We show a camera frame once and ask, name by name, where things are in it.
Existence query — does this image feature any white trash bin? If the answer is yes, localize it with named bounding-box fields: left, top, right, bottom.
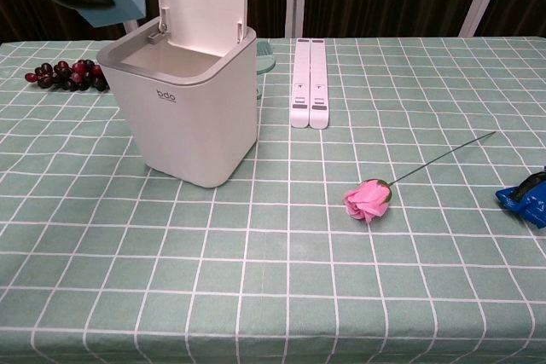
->
left=96, top=0, right=258, bottom=189

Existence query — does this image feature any dark red grape bunch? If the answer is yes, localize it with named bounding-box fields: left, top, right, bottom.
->
left=24, top=59, right=107, bottom=93

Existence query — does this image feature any pale green plastic object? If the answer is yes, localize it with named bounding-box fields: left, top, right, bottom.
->
left=255, top=39, right=276, bottom=101

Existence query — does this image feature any white folding stand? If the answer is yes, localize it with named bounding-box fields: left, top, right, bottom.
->
left=288, top=38, right=331, bottom=130

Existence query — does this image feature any green checked tablecloth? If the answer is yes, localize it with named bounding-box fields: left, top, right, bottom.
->
left=0, top=35, right=546, bottom=364

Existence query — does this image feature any pink artificial rose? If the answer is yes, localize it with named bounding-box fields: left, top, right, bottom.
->
left=342, top=130, right=497, bottom=224

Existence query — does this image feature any blue snack packet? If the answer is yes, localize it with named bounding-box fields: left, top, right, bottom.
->
left=494, top=165, right=546, bottom=229

